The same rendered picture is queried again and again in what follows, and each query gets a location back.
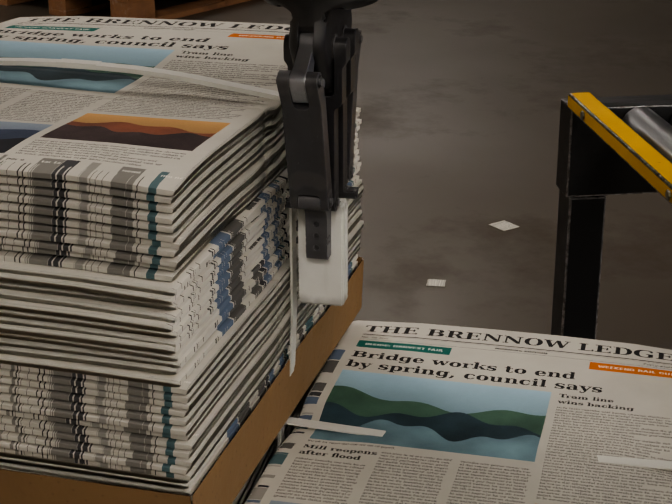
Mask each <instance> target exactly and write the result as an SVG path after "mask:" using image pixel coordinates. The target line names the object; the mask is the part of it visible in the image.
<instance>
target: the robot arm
mask: <svg viewBox="0 0 672 504"><path fill-rule="evenodd" d="M264 1H266V2H267V3H269V4H271V5H273V6H276V7H284V8H286V9H288V10H289V11H290V12H291V16H292V20H291V21H290V32H289V34H286V35H285V37H284V44H283V52H284V61H285V63H286V64H287V67H288V70H279V72H278V74H277V77H276V84H277V88H278V92H279V97H280V101H281V105H282V114H283V126H284V137H285V149H286V160H287V171H288V183H289V194H290V197H289V198H288V200H287V201H286V207H287V208H294V209H298V262H299V301H300V302H301V303H311V304H322V305H334V306H342V305H344V303H345V300H346V299H347V298H348V201H346V199H341V198H347V199H357V196H358V189H359V187H352V186H348V185H347V180H351V179H352V177H353V174H354V168H353V160H354V140H355V121H356V101H357V82H358V65H359V57H360V49H361V43H362V41H363V36H362V34H361V30H359V29H358V28H351V25H352V13H351V9H356V8H361V7H365V6H368V5H371V4H373V3H375V2H377V1H378V0H264Z"/></svg>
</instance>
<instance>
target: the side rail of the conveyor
mask: <svg viewBox="0 0 672 504"><path fill-rule="evenodd" d="M596 98H597V99H598V100H599V101H601V102H602V103H603V104H604V105H605V106H606V107H608V108H609V109H610V110H611V111H612V112H613V113H615V114H616V115H617V116H618V117H619V118H620V119H621V120H622V119H623V117H624V116H625V114H626V113H627V112H628V111H630V110H631V109H633V108H636V107H647V108H650V109H651V110H653V111H654V112H655V113H656V114H658V115H659V116H660V117H661V118H663V119H664V120H665V121H666V122H668V123H669V124H670V119H671V117H672V94H668V95H642V96H616V97H596ZM556 186H557V187H558V188H559V189H560V190H561V191H562V193H563V194H564V195H565V196H566V197H582V196H603V195H625V194H646V193H658V192H657V191H656V190H655V189H654V188H653V187H652V186H651V185H650V184H649V183H648V182H647V181H646V180H645V179H644V178H642V177H641V176H640V175H639V174H638V173H637V172H636V171H635V170H634V169H633V168H632V167H631V166H630V165H629V164H628V163H627V162H625V161H624V160H623V159H622V158H621V157H620V156H619V155H618V154H617V153H616V152H615V151H614V150H613V149H612V148H611V147H610V146H608V145H607V144H606V143H605V142H604V141H603V140H602V139H601V138H600V137H599V136H598V135H597V134H596V133H595V132H594V131H592V130H591V129H590V128H589V127H588V126H587V125H586V124H585V123H584V122H583V121H582V120H581V119H580V118H579V117H578V116H577V115H575V114H574V113H573V112H572V111H571V110H570V109H569V108H568V98H564V99H561V108H560V125H559V142H558V159H557V177H556Z"/></svg>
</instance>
